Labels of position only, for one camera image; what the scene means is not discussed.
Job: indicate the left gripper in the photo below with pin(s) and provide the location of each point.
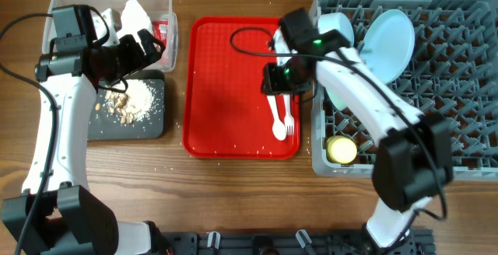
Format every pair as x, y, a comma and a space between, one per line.
138, 61

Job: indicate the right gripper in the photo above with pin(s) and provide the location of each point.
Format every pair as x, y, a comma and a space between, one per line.
271, 75

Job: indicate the red snack wrapper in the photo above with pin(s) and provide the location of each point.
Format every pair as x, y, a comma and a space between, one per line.
160, 29

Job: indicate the white napkin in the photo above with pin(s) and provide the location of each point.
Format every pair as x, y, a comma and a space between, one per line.
133, 19

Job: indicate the rice and food scraps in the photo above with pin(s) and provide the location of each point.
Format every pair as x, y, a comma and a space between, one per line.
133, 106

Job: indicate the mint green bowl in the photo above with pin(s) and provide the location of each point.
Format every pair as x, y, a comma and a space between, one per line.
335, 99

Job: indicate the cream plastic spoon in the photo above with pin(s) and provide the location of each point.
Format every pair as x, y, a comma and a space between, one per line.
278, 127

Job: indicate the light blue bowl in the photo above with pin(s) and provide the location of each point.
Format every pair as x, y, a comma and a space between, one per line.
336, 21

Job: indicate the yellow cup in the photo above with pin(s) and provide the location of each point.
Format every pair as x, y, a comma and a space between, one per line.
340, 149

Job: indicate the light blue plate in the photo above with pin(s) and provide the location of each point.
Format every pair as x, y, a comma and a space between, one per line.
388, 45

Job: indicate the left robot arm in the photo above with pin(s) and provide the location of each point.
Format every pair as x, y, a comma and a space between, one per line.
56, 213

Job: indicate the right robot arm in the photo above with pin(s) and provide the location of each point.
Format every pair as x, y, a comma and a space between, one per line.
414, 156

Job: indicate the grey dishwasher rack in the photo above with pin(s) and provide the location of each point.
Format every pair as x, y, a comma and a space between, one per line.
453, 70

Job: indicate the clear plastic bin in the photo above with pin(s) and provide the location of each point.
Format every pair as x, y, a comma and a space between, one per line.
155, 9

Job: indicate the red serving tray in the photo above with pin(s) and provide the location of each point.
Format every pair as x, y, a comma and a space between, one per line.
225, 113

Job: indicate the black plastic tray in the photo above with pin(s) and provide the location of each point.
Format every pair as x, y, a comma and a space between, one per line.
101, 129

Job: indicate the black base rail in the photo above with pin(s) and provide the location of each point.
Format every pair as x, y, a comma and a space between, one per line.
349, 241

